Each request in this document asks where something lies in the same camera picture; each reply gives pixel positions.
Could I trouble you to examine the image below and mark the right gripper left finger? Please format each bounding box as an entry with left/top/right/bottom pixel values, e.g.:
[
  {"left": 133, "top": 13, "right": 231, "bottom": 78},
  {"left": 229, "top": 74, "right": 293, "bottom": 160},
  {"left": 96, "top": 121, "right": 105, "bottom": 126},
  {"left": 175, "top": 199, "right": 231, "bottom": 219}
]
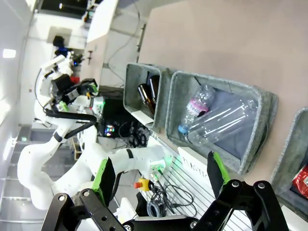
[{"left": 40, "top": 157, "right": 126, "bottom": 231}]

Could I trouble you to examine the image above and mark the black cable bundle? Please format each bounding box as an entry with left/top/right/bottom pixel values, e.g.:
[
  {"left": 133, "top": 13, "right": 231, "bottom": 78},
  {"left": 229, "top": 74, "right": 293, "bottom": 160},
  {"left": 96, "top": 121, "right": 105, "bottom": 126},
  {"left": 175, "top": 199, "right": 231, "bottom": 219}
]
[{"left": 117, "top": 119, "right": 150, "bottom": 148}]

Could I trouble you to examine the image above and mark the large clear plastic bottle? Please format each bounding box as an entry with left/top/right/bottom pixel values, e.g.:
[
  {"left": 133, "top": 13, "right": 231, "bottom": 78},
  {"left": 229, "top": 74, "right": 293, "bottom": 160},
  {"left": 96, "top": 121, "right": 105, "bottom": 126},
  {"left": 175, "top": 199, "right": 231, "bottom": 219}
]
[{"left": 186, "top": 98, "right": 257, "bottom": 147}]

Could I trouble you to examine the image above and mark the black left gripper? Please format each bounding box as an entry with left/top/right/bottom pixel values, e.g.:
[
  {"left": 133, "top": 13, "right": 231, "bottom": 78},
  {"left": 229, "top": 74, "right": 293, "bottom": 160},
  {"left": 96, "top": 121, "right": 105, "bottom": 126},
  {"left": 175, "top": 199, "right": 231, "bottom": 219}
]
[{"left": 51, "top": 74, "right": 99, "bottom": 103}]

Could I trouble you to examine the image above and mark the black loose cable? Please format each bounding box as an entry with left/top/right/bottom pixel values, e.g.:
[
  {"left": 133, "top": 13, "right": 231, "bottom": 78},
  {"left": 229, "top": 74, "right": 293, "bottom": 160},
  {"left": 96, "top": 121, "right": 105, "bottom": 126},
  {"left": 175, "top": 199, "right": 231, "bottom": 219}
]
[{"left": 153, "top": 179, "right": 196, "bottom": 214}]

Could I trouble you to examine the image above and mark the grey fabric basket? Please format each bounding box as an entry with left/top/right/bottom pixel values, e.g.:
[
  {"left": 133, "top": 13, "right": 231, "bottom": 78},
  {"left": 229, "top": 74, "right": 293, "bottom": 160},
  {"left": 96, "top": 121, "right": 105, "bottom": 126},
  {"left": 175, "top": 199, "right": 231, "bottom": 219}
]
[
  {"left": 165, "top": 69, "right": 280, "bottom": 176},
  {"left": 122, "top": 62, "right": 170, "bottom": 130},
  {"left": 269, "top": 107, "right": 308, "bottom": 209}
]

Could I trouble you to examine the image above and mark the white cabinet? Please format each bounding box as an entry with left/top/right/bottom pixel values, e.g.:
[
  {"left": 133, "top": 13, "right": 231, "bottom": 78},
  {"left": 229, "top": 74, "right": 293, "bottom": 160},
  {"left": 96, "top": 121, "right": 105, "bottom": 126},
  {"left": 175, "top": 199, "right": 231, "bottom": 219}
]
[{"left": 85, "top": 0, "right": 119, "bottom": 66}]

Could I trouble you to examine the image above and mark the white slatted base plate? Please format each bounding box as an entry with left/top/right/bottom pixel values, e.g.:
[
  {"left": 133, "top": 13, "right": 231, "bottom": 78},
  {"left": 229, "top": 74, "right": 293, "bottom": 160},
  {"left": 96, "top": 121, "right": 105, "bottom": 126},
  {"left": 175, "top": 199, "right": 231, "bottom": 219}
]
[{"left": 143, "top": 154, "right": 244, "bottom": 231}]

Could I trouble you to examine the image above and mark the brown glass bottle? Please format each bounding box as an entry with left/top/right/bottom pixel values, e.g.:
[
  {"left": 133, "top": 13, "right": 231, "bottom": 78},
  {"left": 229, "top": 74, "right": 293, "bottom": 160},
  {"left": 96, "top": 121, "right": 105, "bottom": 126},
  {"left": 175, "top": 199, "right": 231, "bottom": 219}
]
[
  {"left": 137, "top": 82, "right": 157, "bottom": 114},
  {"left": 146, "top": 74, "right": 161, "bottom": 104}
]

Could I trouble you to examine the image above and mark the crushed bottle pink label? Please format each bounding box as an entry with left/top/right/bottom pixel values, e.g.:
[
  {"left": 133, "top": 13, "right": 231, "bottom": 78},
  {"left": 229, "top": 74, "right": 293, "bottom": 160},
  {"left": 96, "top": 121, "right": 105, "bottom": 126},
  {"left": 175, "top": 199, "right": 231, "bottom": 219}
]
[{"left": 178, "top": 84, "right": 217, "bottom": 135}]

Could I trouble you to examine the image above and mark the red crushed can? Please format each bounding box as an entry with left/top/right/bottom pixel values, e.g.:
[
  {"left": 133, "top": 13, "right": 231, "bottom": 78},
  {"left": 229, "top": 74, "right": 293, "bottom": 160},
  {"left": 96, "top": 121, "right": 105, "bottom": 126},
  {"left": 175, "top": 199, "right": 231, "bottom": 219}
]
[{"left": 292, "top": 164, "right": 308, "bottom": 193}]

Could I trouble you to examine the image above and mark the grey coiled cable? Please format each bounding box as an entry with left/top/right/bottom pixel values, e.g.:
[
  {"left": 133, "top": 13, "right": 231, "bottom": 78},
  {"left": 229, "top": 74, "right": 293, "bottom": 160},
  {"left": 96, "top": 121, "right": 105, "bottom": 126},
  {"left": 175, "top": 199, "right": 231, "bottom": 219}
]
[{"left": 146, "top": 199, "right": 167, "bottom": 218}]

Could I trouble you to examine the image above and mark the computer with coloured lights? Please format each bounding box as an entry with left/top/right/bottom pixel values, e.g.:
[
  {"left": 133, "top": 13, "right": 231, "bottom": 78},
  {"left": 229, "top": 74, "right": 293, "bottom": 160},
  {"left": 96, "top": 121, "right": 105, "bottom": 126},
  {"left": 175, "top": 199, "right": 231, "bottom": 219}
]
[{"left": 99, "top": 121, "right": 117, "bottom": 138}]

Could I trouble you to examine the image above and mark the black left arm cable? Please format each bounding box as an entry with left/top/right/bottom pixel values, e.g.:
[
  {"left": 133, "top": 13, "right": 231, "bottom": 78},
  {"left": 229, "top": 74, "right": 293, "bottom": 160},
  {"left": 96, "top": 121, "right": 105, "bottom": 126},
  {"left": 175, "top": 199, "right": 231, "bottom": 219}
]
[{"left": 44, "top": 109, "right": 97, "bottom": 142}]

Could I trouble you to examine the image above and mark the rectangular ceiling light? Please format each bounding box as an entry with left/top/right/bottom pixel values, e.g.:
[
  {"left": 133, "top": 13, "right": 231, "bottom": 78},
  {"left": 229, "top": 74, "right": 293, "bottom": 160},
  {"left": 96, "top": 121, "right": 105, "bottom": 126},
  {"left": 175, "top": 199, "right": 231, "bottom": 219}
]
[{"left": 2, "top": 48, "right": 17, "bottom": 59}]

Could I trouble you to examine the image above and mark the white paper label PLASTIC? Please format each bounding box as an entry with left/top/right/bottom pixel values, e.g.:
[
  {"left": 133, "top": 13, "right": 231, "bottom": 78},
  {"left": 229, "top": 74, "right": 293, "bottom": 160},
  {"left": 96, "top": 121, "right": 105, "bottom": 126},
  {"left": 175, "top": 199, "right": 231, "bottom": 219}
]
[{"left": 177, "top": 146, "right": 213, "bottom": 186}]

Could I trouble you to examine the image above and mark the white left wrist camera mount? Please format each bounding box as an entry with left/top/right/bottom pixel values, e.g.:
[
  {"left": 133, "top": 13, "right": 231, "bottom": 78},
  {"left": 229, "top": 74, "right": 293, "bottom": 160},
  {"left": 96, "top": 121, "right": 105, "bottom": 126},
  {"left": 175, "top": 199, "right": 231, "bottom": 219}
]
[{"left": 40, "top": 54, "right": 73, "bottom": 78}]

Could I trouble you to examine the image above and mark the yellow red emergency stop button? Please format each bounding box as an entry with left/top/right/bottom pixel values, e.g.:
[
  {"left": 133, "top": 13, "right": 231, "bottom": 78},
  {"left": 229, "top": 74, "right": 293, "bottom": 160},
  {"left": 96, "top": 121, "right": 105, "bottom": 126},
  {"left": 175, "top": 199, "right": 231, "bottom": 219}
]
[{"left": 133, "top": 177, "right": 155, "bottom": 193}]

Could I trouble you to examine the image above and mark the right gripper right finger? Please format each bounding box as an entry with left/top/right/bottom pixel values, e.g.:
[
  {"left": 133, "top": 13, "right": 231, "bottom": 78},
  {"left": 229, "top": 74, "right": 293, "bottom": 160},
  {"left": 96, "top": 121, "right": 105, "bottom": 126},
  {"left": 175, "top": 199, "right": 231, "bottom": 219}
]
[{"left": 192, "top": 151, "right": 290, "bottom": 231}]

